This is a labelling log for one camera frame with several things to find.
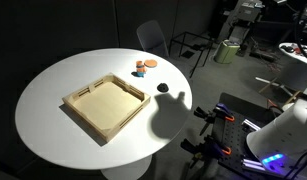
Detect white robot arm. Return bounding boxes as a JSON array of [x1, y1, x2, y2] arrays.
[[246, 88, 307, 166]]

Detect larger blue cup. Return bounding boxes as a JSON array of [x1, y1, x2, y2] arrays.
[[137, 67, 146, 77]]

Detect larger orange cup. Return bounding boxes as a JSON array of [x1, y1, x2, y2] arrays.
[[136, 61, 144, 68]]

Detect wooden tray box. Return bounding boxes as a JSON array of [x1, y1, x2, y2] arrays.
[[62, 73, 151, 142]]

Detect black round object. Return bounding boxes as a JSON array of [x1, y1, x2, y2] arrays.
[[157, 83, 169, 92]]

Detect orange plate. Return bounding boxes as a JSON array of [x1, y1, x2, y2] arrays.
[[144, 60, 157, 67]]

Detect grey chair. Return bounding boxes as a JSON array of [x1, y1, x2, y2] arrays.
[[136, 20, 169, 58]]

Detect upper clamp with orange tip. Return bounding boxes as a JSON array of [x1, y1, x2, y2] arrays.
[[194, 103, 235, 135]]

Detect clamp with orange tip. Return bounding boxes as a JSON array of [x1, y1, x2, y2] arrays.
[[180, 135, 232, 168], [194, 103, 235, 135]]

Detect lower clamp with orange tip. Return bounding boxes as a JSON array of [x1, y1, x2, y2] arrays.
[[180, 135, 232, 168]]

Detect green bin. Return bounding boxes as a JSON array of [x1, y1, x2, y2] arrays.
[[214, 40, 240, 64]]

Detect black perforated mounting board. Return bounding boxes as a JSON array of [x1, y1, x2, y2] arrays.
[[211, 92, 307, 180]]

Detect white round table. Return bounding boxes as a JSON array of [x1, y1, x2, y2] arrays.
[[15, 48, 192, 180], [278, 42, 307, 64]]

